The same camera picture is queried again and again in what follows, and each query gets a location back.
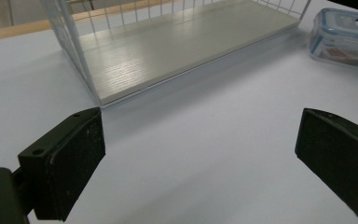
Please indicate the clear plastic lidded food container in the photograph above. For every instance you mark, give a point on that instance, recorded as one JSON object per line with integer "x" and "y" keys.
{"x": 345, "y": 39}

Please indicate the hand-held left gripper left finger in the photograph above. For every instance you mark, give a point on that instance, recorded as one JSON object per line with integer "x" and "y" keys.
{"x": 62, "y": 165}

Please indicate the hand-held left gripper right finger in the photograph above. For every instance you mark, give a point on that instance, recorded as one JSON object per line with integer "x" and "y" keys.
{"x": 338, "y": 161}

